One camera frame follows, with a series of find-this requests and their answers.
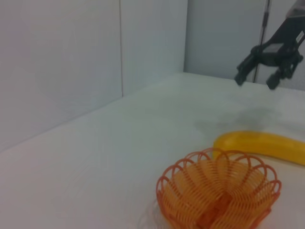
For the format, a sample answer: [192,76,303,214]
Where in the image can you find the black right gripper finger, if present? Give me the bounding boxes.
[234,53,261,86]
[266,64,300,90]

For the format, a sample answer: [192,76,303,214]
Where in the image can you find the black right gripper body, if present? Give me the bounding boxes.
[250,16,305,69]

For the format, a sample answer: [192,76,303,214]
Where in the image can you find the yellow banana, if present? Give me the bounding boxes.
[213,130,305,167]

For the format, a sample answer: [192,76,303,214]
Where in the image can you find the orange wire basket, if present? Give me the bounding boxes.
[156,147,282,229]

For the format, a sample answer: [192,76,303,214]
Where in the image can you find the thin dark vertical pole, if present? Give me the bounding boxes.
[253,0,271,84]

